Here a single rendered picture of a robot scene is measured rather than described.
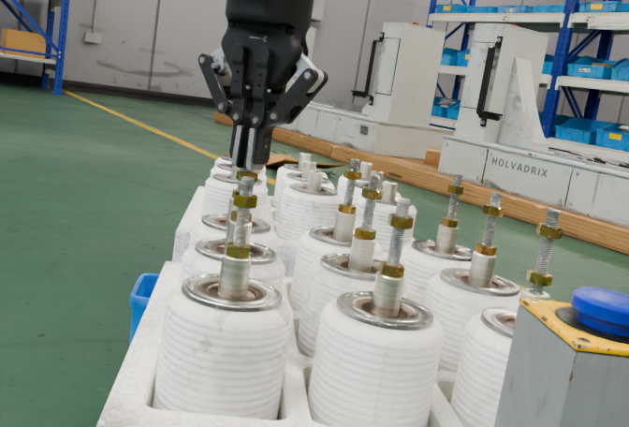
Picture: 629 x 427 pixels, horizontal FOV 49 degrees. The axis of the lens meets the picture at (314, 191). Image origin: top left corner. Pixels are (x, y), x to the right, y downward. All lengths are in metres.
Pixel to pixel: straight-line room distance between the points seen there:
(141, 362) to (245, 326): 0.12
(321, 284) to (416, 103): 3.29
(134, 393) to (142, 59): 6.43
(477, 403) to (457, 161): 2.72
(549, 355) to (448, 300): 0.28
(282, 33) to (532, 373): 0.35
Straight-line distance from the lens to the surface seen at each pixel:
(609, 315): 0.38
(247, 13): 0.59
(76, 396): 0.91
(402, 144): 3.85
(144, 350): 0.59
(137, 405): 0.51
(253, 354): 0.50
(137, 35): 6.87
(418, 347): 0.51
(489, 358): 0.55
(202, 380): 0.50
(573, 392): 0.36
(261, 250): 0.65
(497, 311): 0.60
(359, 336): 0.50
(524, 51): 3.36
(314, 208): 1.02
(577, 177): 2.81
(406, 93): 3.83
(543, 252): 0.56
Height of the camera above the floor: 0.42
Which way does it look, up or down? 9 degrees down
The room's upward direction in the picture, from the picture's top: 9 degrees clockwise
